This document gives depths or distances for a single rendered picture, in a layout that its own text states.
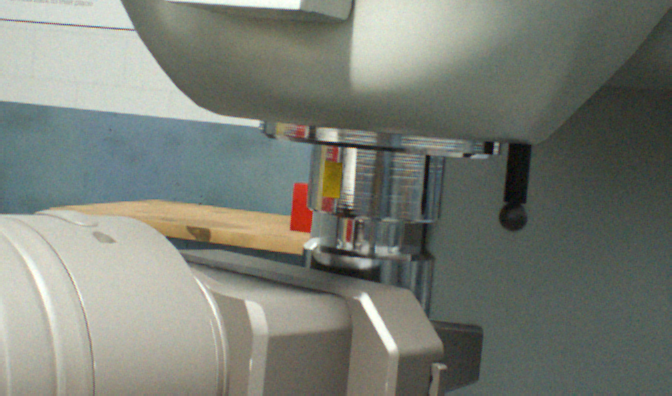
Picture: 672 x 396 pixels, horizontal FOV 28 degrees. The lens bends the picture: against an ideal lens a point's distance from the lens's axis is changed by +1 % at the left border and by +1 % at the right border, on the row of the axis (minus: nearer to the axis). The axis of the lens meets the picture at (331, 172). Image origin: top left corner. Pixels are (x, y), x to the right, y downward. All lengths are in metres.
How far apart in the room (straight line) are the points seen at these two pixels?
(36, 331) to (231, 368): 0.07
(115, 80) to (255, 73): 4.99
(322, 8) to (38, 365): 0.12
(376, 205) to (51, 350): 0.15
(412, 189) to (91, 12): 5.03
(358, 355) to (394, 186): 0.07
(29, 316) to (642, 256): 0.55
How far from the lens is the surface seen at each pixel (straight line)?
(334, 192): 0.44
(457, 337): 0.46
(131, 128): 5.32
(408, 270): 0.45
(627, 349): 0.83
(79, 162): 5.44
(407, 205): 0.44
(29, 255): 0.34
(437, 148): 0.43
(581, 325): 0.83
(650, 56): 0.55
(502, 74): 0.38
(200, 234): 4.28
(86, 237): 0.36
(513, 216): 0.45
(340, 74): 0.38
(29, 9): 5.61
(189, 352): 0.35
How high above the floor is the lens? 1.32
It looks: 3 degrees down
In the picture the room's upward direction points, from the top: 5 degrees clockwise
